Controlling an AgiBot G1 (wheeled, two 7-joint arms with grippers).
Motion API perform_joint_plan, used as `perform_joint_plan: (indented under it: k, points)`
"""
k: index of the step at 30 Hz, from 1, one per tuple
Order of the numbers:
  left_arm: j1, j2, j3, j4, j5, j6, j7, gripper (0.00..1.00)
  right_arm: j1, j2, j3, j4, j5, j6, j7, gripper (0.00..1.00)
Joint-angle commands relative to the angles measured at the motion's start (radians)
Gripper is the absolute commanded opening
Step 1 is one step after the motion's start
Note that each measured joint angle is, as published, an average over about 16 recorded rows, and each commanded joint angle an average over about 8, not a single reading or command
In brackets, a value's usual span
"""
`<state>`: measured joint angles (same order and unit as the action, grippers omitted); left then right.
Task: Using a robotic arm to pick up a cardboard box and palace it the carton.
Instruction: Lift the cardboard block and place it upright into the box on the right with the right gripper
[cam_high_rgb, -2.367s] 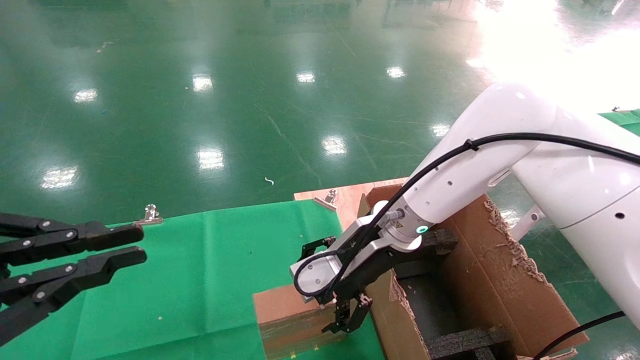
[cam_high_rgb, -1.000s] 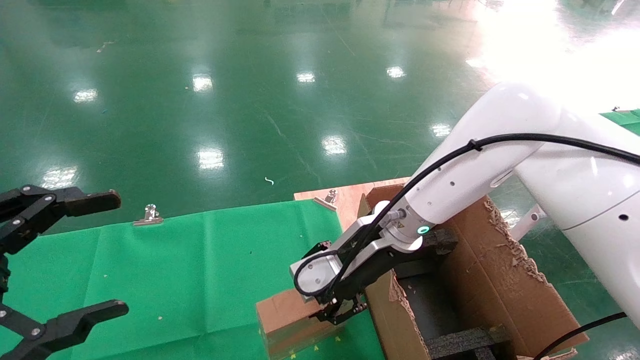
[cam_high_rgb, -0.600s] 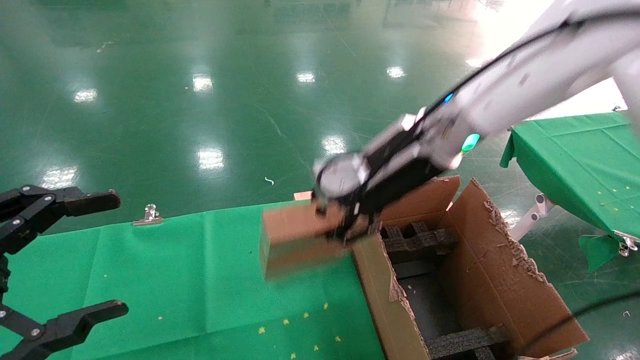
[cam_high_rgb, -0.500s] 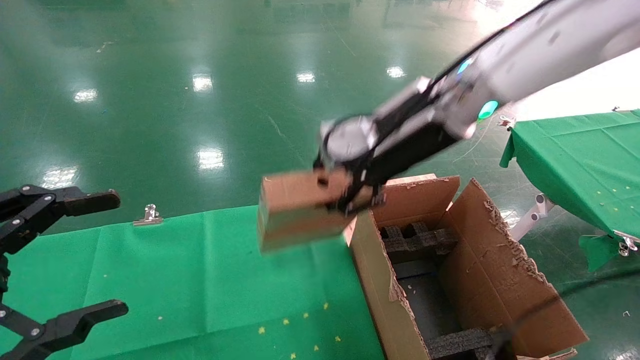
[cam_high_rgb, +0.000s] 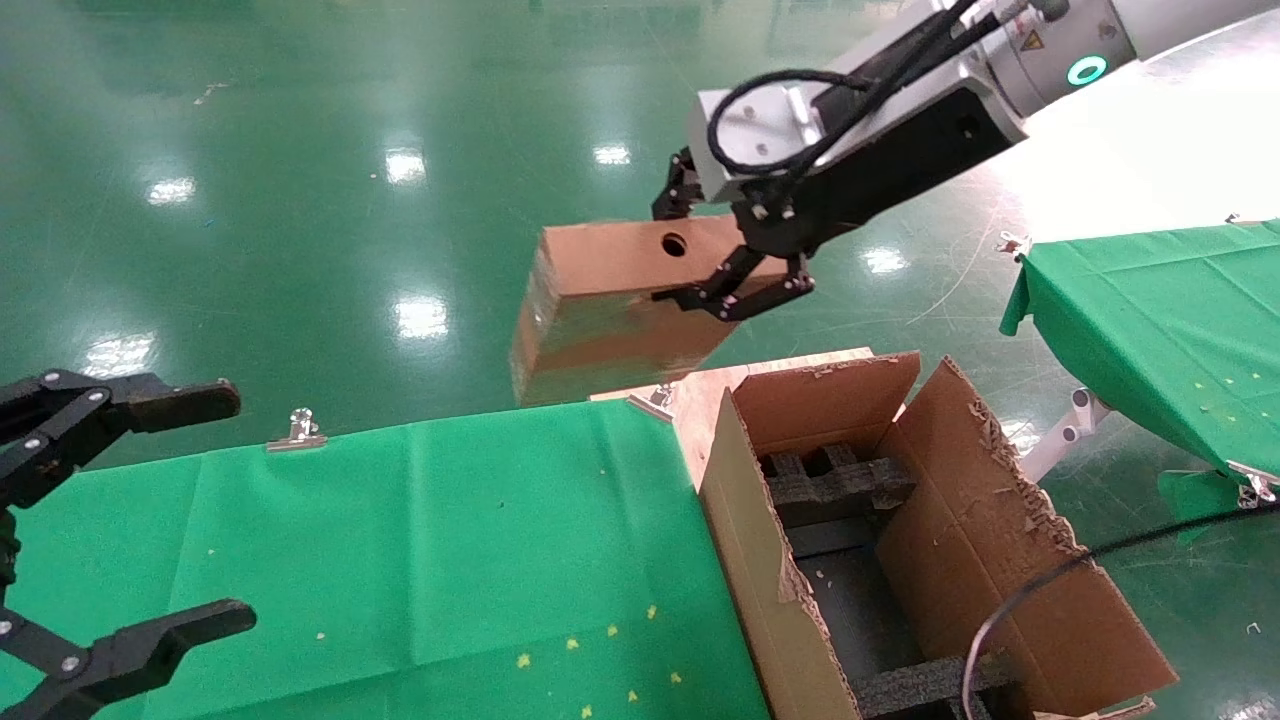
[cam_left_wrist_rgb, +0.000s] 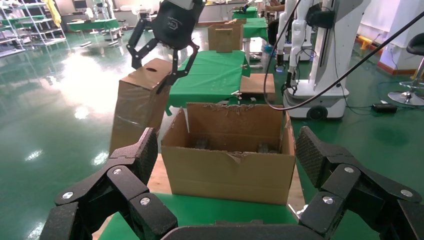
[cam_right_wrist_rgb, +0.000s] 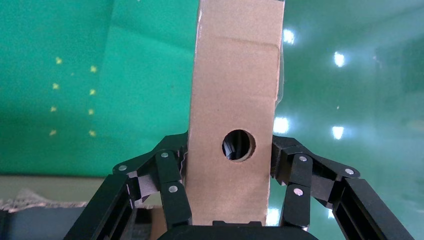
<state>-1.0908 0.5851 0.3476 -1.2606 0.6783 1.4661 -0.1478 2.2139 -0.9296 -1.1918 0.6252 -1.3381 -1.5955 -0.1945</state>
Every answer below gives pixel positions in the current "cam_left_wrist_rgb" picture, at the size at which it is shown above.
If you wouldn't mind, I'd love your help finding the seated person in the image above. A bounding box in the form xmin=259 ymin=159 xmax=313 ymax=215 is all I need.
xmin=263 ymin=0 xmax=287 ymax=54

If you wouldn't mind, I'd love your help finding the cardboard carton with handle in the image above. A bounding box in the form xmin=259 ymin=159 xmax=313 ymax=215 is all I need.
xmin=207 ymin=19 xmax=245 ymax=54

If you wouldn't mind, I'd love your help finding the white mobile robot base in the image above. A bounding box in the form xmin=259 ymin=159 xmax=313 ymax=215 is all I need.
xmin=102 ymin=28 xmax=122 ymax=42

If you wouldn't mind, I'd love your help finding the white standing fan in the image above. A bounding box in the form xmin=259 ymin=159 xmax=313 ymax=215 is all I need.
xmin=83 ymin=7 xmax=100 ymax=36
xmin=130 ymin=3 xmax=146 ymax=21

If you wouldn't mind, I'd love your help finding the narrow taped cardboard box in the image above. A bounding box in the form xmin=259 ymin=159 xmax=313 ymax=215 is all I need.
xmin=109 ymin=57 xmax=174 ymax=156

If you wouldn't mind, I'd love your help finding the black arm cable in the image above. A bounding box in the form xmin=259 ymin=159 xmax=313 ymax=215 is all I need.
xmin=263 ymin=0 xmax=424 ymax=112

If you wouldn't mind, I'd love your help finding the white wheeled background robot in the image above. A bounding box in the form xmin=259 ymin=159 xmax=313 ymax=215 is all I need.
xmin=275 ymin=0 xmax=372 ymax=121

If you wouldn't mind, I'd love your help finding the yellow hanging garment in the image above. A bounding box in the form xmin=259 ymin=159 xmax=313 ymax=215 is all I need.
xmin=43 ymin=0 xmax=63 ymax=29

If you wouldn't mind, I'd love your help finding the black foam insert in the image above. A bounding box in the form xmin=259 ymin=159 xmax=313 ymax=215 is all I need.
xmin=194 ymin=138 xmax=210 ymax=151
xmin=255 ymin=142 xmax=272 ymax=154

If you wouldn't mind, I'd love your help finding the white metal shelf rack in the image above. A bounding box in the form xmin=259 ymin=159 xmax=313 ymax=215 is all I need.
xmin=14 ymin=0 xmax=67 ymax=47
xmin=0 ymin=4 xmax=26 ymax=59

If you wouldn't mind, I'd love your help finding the black power adapter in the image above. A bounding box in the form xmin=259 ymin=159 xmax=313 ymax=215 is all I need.
xmin=370 ymin=102 xmax=398 ymax=114

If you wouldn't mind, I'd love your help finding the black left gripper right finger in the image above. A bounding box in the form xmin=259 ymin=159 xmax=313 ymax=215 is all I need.
xmin=294 ymin=125 xmax=424 ymax=240

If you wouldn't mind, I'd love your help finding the green tablecloth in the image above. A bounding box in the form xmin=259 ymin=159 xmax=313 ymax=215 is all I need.
xmin=98 ymin=193 xmax=298 ymax=240
xmin=231 ymin=6 xmax=259 ymax=20
xmin=242 ymin=17 xmax=269 ymax=42
xmin=165 ymin=49 xmax=252 ymax=117
xmin=66 ymin=18 xmax=120 ymax=33

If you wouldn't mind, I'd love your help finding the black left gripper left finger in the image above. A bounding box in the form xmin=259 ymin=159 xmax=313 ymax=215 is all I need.
xmin=39 ymin=127 xmax=179 ymax=240

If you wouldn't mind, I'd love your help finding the black bar stool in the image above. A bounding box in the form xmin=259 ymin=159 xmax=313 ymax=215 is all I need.
xmin=387 ymin=32 xmax=424 ymax=106

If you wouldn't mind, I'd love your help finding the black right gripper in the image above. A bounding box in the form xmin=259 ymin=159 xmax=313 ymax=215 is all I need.
xmin=126 ymin=0 xmax=206 ymax=95

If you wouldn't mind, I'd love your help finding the large open cardboard carton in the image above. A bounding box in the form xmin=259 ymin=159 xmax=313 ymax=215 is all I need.
xmin=160 ymin=102 xmax=297 ymax=206

